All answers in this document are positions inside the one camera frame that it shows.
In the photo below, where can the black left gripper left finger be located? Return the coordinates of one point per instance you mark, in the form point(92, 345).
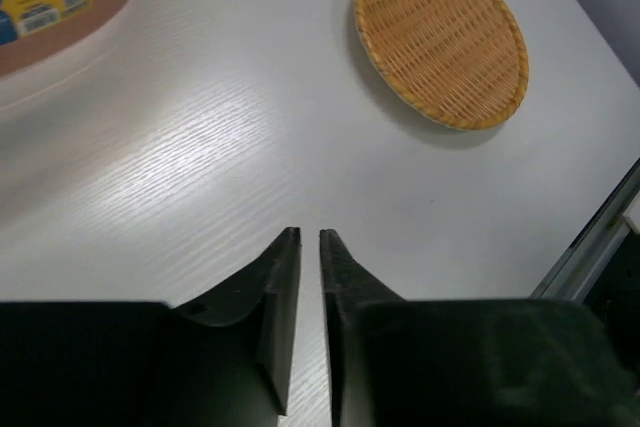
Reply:
point(221, 359)

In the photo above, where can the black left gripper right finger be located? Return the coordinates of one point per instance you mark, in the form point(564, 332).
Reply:
point(487, 362)

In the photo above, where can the round woven bamboo plate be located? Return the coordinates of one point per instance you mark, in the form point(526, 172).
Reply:
point(460, 63)

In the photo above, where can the aluminium rail frame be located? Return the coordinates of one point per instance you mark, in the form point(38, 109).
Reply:
point(579, 267)

